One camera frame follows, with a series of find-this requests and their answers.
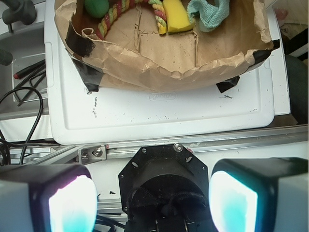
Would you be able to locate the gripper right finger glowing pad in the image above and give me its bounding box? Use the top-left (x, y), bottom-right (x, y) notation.
top-left (209, 157), bottom-right (309, 232)

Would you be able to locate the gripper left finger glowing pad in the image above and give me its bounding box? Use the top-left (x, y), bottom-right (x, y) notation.
top-left (0, 164), bottom-right (98, 232)

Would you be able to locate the blue-green cloth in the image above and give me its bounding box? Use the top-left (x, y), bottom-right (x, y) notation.
top-left (186, 0), bottom-right (230, 32)

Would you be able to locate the white plastic tray lid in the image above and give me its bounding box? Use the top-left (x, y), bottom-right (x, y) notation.
top-left (44, 0), bottom-right (290, 145)

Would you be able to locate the brown paper bag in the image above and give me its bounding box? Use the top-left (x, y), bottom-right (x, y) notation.
top-left (55, 0), bottom-right (274, 92)

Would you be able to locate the yellow sponge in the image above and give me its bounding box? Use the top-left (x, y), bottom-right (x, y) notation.
top-left (163, 0), bottom-right (195, 33)

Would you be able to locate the green ball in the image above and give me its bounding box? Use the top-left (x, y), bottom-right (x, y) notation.
top-left (84, 0), bottom-right (109, 18)

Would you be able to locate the aluminium frame rail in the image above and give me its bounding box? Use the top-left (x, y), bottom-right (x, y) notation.
top-left (25, 124), bottom-right (309, 164)

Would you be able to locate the black cable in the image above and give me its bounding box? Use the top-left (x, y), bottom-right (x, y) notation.
top-left (0, 87), bottom-right (44, 167)

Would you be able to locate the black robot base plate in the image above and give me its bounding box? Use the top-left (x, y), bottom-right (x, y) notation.
top-left (118, 144), bottom-right (215, 232)

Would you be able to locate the grey clamp handle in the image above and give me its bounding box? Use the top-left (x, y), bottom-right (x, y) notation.
top-left (1, 0), bottom-right (37, 34)

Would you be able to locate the multicolour twisted rope toy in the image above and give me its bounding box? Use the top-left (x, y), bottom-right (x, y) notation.
top-left (96, 0), bottom-right (168, 40)

